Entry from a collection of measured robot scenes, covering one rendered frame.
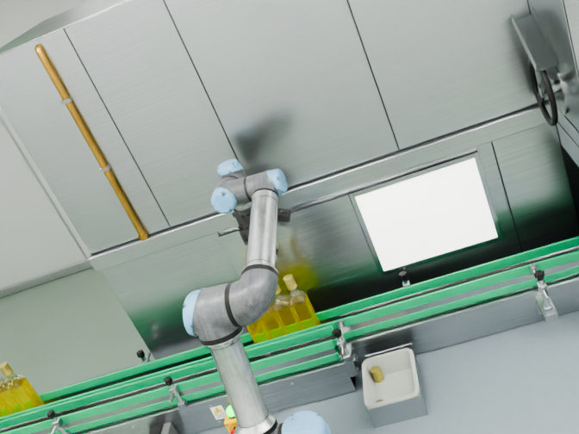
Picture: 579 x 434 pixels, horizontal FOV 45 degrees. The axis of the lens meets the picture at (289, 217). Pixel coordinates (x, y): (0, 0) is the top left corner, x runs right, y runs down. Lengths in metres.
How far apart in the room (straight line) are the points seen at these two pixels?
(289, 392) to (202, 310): 0.72
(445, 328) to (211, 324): 0.90
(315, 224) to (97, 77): 0.84
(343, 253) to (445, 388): 0.55
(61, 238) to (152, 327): 3.60
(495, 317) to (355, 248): 0.51
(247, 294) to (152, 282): 0.88
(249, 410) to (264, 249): 0.43
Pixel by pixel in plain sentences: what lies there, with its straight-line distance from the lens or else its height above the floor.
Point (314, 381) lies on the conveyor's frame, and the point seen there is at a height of 0.84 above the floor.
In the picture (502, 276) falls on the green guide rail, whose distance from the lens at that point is 2.32.
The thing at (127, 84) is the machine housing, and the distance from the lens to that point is 2.26.
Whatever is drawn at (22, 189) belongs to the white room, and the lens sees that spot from 6.11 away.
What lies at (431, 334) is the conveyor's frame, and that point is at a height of 0.82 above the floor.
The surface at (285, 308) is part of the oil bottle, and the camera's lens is 2.34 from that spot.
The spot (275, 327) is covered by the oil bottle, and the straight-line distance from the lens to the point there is 2.39.
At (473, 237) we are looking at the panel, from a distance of 2.41.
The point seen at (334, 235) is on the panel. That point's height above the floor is 1.19.
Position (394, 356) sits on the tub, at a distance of 2.35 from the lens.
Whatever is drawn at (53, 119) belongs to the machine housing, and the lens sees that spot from 2.37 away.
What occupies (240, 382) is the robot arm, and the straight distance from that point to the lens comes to 1.86.
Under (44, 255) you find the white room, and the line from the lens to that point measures 6.37.
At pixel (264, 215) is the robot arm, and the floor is 1.52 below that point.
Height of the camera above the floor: 2.30
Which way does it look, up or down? 25 degrees down
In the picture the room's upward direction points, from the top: 24 degrees counter-clockwise
